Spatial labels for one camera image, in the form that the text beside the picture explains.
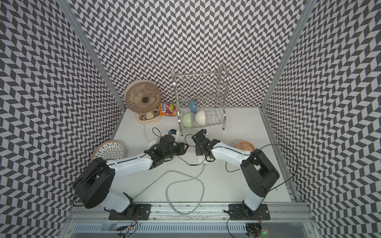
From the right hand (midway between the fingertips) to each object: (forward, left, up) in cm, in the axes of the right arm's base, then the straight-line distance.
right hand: (202, 151), depth 90 cm
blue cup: (+30, +6, +9) cm, 32 cm away
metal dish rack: (+19, 0, +27) cm, 33 cm away
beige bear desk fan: (+28, +37, +19) cm, 51 cm away
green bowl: (+18, +10, +9) cm, 22 cm away
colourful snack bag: (+37, +26, -1) cm, 45 cm away
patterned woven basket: (+2, +59, -2) cm, 59 cm away
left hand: (+1, +9, +4) cm, 10 cm away
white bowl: (+21, +1, +8) cm, 22 cm away
